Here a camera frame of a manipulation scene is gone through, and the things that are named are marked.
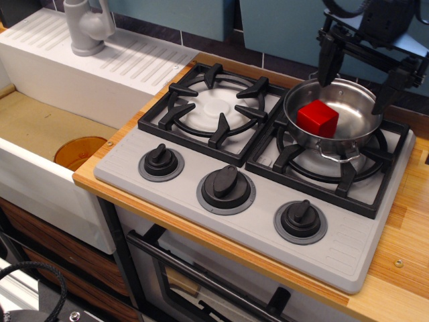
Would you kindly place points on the black right stove knob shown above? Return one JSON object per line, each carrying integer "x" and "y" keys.
{"x": 300, "y": 223}

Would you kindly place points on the orange plastic plate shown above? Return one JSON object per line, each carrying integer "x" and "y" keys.
{"x": 75, "y": 153}

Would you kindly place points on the black burner grate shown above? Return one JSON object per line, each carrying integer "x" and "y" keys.
{"x": 365, "y": 186}
{"x": 212, "y": 113}

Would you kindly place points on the wooden drawer front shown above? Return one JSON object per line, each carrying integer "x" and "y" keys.
{"x": 93, "y": 279}

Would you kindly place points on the black left burner grate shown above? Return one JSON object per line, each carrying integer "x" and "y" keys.
{"x": 212, "y": 113}

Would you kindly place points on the white toy sink unit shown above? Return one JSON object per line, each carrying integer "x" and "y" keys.
{"x": 50, "y": 96}

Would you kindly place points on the black right burner grate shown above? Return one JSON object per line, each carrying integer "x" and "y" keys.
{"x": 365, "y": 186}

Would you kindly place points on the black middle stove knob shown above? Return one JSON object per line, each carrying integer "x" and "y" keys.
{"x": 226, "y": 191}

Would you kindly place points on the stainless steel pan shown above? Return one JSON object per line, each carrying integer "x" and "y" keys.
{"x": 356, "y": 124}

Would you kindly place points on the grey toy stove top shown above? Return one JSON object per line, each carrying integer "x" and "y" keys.
{"x": 341, "y": 258}

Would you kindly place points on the red wooden cube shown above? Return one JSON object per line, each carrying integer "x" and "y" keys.
{"x": 318, "y": 119}

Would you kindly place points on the black stove knob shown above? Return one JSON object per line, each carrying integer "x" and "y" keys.
{"x": 226, "y": 191}
{"x": 161, "y": 164}
{"x": 300, "y": 223}

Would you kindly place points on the toy oven door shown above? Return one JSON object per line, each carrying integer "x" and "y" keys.
{"x": 186, "y": 300}

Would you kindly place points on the black oven door handle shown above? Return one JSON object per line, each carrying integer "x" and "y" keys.
{"x": 148, "y": 243}

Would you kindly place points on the black left stove knob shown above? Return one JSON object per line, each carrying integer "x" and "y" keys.
{"x": 161, "y": 164}

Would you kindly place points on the grey toy faucet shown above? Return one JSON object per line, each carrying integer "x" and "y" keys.
{"x": 88, "y": 30}

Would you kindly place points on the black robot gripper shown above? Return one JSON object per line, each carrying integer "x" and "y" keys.
{"x": 376, "y": 33}

